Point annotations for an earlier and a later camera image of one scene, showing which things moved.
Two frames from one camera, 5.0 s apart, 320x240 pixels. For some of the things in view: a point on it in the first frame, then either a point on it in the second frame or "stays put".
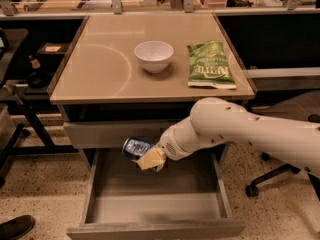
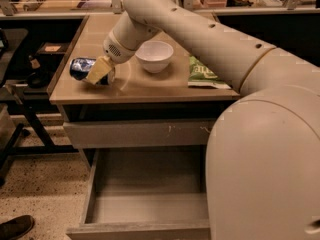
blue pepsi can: x=134 y=148 to x=80 y=68
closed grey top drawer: x=113 y=133 stays put
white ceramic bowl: x=154 y=55 stays put
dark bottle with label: x=35 y=63 stays put
